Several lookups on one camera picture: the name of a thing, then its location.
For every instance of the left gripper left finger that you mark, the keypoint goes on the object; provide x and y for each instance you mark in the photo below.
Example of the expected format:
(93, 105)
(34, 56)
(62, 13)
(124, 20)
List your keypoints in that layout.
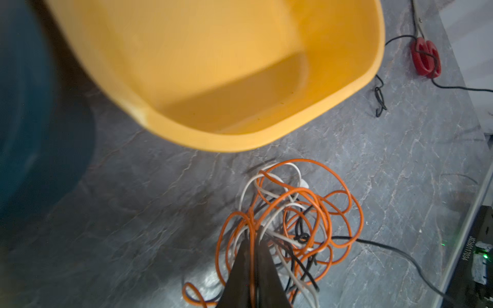
(239, 289)

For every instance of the right yellow plastic tray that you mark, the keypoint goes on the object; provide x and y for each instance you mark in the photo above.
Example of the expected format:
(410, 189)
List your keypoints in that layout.
(225, 76)

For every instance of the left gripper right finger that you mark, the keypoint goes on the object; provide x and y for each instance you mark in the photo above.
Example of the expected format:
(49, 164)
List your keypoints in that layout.
(269, 290)

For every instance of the teal plastic tray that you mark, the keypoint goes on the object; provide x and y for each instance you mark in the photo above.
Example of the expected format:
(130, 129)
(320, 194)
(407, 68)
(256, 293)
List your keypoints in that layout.
(47, 127)

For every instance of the red handled scissors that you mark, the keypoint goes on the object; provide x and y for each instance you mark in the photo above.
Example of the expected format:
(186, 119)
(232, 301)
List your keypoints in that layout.
(425, 54)

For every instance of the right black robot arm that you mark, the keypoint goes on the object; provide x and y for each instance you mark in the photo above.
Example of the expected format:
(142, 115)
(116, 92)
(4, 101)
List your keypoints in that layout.
(470, 284)

